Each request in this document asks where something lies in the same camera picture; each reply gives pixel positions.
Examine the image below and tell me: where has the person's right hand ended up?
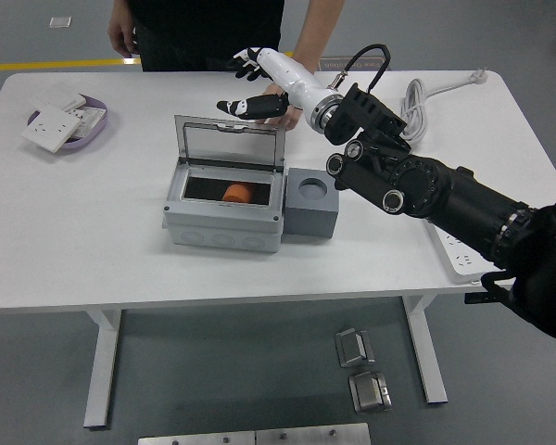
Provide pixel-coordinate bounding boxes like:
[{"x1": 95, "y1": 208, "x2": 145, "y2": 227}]
[{"x1": 107, "y1": 18, "x2": 143, "y2": 59}]

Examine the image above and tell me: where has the person's left hand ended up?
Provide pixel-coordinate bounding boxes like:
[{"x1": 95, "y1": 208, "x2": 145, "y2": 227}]
[{"x1": 254, "y1": 82, "x2": 303, "y2": 130}]

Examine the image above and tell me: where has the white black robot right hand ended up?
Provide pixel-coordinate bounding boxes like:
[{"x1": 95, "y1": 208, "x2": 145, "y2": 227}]
[{"x1": 216, "y1": 46, "x2": 344, "y2": 129}]

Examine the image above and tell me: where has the orange cylinder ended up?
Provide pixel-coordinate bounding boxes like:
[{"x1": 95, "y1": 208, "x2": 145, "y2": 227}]
[{"x1": 221, "y1": 184, "x2": 256, "y2": 204}]

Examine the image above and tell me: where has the grey electrical box clear lid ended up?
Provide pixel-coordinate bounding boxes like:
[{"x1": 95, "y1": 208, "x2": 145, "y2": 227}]
[{"x1": 161, "y1": 114, "x2": 287, "y2": 254}]

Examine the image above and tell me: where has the grey cube with round hole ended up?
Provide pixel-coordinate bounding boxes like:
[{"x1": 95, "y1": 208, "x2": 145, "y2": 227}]
[{"x1": 282, "y1": 167, "x2": 341, "y2": 241}]

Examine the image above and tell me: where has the person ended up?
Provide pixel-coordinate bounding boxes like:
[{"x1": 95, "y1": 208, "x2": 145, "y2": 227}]
[{"x1": 113, "y1": 0, "x2": 286, "y2": 73}]

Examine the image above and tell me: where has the small grey-white socket panel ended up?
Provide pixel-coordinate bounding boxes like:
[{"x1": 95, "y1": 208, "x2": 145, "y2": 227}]
[{"x1": 69, "y1": 106, "x2": 106, "y2": 139}]

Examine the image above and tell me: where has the purple oval tray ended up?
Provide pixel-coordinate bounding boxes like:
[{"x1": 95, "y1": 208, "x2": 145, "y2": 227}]
[{"x1": 26, "y1": 95, "x2": 110, "y2": 152}]

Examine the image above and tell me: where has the large white socket panel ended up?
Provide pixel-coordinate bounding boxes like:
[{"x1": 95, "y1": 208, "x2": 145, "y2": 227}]
[{"x1": 20, "y1": 110, "x2": 82, "y2": 154}]

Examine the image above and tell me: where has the white power strip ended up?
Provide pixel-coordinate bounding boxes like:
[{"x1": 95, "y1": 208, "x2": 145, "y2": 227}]
[{"x1": 425, "y1": 221, "x2": 511, "y2": 286}]

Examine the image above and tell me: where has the metal block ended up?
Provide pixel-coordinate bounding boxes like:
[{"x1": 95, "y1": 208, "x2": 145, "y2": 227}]
[
  {"x1": 347, "y1": 370, "x2": 394, "y2": 413},
  {"x1": 334, "y1": 326, "x2": 376, "y2": 370}
]

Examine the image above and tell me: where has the white table leg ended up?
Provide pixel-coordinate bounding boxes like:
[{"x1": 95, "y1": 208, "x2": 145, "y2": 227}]
[
  {"x1": 400, "y1": 294, "x2": 449, "y2": 405},
  {"x1": 83, "y1": 308, "x2": 124, "y2": 430}
]

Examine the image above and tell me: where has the metal plate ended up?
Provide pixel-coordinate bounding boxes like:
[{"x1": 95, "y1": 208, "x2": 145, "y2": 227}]
[
  {"x1": 137, "y1": 430, "x2": 257, "y2": 445},
  {"x1": 254, "y1": 422, "x2": 372, "y2": 445}
]

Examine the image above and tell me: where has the white switch panel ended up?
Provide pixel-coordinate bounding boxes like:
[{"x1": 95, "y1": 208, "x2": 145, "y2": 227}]
[{"x1": 26, "y1": 89, "x2": 87, "y2": 114}]

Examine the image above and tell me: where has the white coiled power cord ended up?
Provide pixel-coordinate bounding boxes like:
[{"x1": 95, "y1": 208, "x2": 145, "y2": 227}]
[{"x1": 398, "y1": 68, "x2": 488, "y2": 143}]

